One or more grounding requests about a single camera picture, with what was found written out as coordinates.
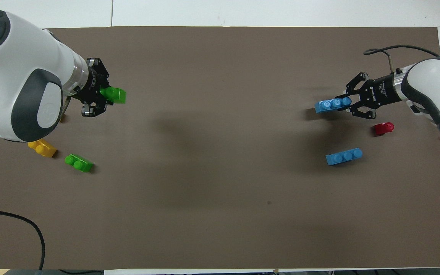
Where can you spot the brown paper mat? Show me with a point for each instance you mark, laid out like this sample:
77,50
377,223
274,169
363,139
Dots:
220,191

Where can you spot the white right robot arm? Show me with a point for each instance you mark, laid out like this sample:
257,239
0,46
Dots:
434,84

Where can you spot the blue three-stud toy brick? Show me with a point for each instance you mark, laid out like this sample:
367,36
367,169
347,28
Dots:
344,157
330,105

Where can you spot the green two-stud toy brick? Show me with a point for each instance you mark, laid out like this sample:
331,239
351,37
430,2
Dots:
78,163
115,95

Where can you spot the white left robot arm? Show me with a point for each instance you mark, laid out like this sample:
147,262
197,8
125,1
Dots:
17,76

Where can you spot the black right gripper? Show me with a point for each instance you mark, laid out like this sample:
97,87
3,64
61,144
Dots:
380,91

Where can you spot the red one-stud toy brick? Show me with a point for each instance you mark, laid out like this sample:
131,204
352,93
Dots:
383,129

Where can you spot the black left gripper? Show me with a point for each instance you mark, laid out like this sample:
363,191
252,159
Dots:
90,86

